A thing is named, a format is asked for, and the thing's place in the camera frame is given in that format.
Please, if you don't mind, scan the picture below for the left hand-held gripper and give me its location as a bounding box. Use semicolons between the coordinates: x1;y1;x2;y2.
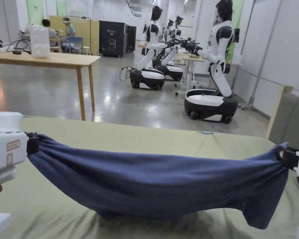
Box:
0;112;40;239

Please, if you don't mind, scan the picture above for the dark blue garment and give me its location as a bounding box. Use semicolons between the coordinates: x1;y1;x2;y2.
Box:
27;133;289;230

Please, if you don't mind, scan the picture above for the grey padded headboard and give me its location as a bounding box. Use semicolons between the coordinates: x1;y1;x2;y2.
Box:
265;86;299;150

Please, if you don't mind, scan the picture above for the long wooden table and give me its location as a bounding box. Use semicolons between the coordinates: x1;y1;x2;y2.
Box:
0;23;102;121

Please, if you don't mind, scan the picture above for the white and black humanoid robot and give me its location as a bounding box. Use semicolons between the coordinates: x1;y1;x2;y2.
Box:
152;15;185;82
184;0;241;124
129;6;169;90

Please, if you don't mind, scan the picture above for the blue chair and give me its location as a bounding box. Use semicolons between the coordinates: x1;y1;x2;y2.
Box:
64;37;84;54

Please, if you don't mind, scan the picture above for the white desk on wheels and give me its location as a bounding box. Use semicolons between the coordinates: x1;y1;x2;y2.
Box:
174;53;244;96

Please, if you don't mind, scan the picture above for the bed with pale green sheet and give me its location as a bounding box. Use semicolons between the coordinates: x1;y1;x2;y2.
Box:
0;115;299;239

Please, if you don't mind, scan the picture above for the large black cabinet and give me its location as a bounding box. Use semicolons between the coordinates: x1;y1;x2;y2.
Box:
98;20;129;58

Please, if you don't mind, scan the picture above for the narrow black cabinet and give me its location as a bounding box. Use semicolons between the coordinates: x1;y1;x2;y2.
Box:
127;25;137;53

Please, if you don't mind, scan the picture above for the black floor cable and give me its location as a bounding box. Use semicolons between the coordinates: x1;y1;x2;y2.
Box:
119;66;133;82

